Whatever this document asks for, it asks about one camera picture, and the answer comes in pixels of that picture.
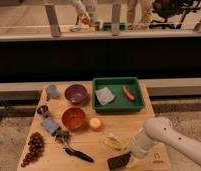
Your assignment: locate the orange bowl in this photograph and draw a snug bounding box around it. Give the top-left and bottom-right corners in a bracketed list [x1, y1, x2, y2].
[61, 107, 86, 130]

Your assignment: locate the orange round fruit toy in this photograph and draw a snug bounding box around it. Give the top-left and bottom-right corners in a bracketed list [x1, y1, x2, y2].
[89, 117, 102, 131]

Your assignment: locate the black handled spatula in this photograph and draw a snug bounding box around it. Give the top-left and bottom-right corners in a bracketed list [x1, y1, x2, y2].
[63, 147, 94, 163]

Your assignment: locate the small green background box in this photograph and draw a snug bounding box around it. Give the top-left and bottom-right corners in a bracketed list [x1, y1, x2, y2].
[102, 22, 126, 31]

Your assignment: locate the green plastic tray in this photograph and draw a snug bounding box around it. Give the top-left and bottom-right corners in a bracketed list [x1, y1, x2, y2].
[92, 77, 145, 113]

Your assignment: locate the grey crumpled small object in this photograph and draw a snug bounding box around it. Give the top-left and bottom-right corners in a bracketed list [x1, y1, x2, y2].
[55, 130, 70, 144]

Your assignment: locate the blue rectangular sponge block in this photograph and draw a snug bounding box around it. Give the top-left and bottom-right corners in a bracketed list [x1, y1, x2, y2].
[41, 117, 59, 135]

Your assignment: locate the black office chair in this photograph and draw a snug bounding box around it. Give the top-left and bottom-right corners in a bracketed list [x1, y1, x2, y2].
[149, 0, 201, 29]

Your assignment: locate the small dark metal cup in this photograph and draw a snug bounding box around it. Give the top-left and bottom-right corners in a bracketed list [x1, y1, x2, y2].
[37, 105, 49, 117]

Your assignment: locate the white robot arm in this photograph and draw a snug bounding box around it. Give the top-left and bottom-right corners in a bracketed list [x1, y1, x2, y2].
[129, 117, 201, 166]

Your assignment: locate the red sausage toy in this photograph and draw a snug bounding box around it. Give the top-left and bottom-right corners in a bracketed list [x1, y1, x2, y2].
[122, 86, 135, 101]

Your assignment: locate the black rectangular eraser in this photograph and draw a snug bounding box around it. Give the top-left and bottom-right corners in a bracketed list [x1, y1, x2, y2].
[107, 153, 131, 170]

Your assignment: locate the purple bowl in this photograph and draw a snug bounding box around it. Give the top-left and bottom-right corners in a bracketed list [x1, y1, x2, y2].
[64, 84, 88, 105]

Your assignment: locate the dark grape bunch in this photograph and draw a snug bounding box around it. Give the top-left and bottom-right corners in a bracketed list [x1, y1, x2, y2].
[21, 132, 44, 167]

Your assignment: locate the light blue cup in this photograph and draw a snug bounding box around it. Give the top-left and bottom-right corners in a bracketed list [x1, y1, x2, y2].
[45, 84, 58, 99]

